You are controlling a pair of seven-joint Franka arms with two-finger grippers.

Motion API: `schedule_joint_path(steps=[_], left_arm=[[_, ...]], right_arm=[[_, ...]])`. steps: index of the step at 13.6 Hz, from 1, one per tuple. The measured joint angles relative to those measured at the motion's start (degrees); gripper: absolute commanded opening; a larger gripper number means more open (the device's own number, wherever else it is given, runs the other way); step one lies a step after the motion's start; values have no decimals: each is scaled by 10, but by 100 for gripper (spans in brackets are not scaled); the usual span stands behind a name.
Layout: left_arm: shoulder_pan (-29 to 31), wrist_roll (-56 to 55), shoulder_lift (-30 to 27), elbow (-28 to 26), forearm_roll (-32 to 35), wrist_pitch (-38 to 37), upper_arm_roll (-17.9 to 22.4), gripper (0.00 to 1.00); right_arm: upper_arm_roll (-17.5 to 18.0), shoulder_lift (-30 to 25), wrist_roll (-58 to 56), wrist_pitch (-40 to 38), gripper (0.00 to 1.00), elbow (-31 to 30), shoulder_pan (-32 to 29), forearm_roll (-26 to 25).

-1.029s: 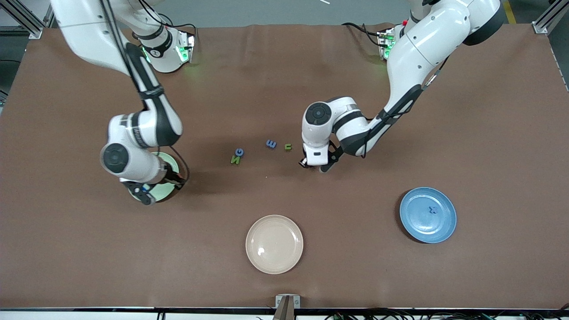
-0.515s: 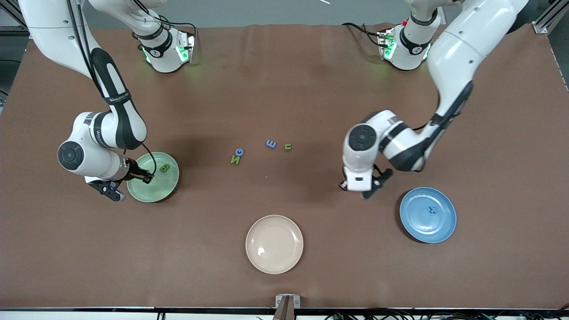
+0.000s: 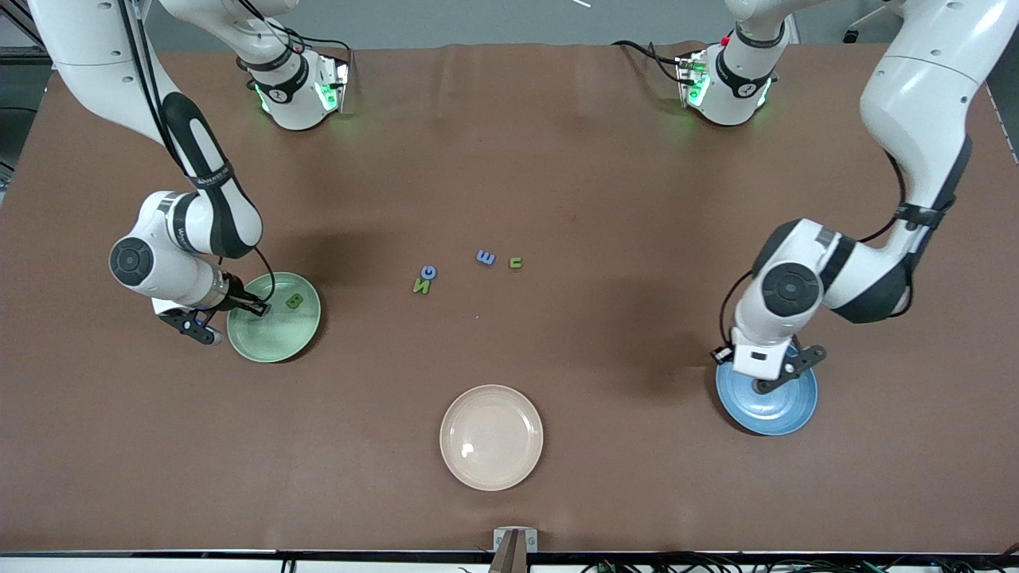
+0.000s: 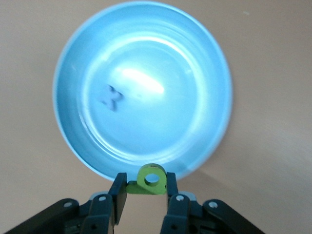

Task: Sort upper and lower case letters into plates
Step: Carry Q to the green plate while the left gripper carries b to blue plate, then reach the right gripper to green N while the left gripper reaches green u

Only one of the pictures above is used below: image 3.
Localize green plate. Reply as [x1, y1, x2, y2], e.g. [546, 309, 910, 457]
[226, 271, 322, 364]

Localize tangled black cables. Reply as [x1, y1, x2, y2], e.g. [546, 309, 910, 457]
[581, 552, 1019, 573]

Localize grey metal mounting bracket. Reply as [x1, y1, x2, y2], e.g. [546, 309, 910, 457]
[492, 526, 539, 573]

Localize brown table mat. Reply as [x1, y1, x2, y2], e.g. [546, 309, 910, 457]
[0, 41, 1019, 554]

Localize tan camera pole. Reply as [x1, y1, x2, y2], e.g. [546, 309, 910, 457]
[487, 532, 528, 573]

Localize white chair base leg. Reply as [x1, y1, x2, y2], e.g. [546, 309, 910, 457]
[842, 4, 904, 43]

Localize blue plate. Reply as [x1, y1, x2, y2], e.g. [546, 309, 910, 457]
[715, 360, 819, 437]

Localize metal base box green light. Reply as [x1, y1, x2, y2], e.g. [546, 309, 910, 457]
[675, 49, 711, 109]
[317, 52, 353, 114]

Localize beige plate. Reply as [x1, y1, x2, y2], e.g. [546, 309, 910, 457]
[439, 384, 545, 492]

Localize black arm base cable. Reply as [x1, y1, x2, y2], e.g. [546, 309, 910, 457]
[267, 24, 357, 80]
[611, 40, 685, 84]

